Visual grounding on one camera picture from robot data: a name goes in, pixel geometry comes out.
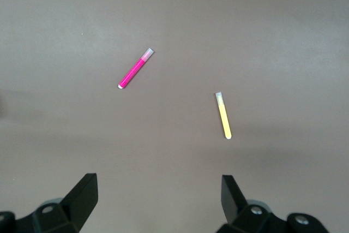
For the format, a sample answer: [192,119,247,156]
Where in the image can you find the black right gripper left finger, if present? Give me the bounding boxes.
[0,173,98,233]

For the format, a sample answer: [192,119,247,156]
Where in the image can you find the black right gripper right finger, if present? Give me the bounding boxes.
[216,175,329,233]

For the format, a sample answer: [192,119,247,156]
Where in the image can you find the yellow liquid test tube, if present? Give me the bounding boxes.
[215,92,233,140]

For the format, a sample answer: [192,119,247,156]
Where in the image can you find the pink highlighter pen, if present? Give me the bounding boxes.
[117,47,155,90]

